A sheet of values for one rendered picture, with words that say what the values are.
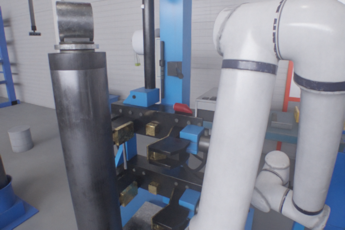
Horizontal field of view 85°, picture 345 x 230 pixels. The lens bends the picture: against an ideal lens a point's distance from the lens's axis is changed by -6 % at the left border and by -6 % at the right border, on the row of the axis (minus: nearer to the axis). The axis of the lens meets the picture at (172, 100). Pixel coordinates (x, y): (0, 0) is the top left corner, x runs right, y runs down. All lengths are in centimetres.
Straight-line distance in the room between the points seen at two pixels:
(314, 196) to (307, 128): 23
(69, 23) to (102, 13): 334
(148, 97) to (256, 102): 106
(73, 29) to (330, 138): 81
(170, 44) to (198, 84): 173
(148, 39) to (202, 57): 168
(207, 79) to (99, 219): 245
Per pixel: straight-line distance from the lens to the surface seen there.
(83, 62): 77
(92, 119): 81
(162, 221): 131
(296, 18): 40
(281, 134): 117
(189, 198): 141
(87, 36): 83
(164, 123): 133
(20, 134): 362
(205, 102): 117
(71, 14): 81
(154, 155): 105
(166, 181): 154
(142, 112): 140
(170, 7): 149
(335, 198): 215
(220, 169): 46
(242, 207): 51
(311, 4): 41
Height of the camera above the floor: 148
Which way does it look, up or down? 15 degrees down
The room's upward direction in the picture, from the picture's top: straight up
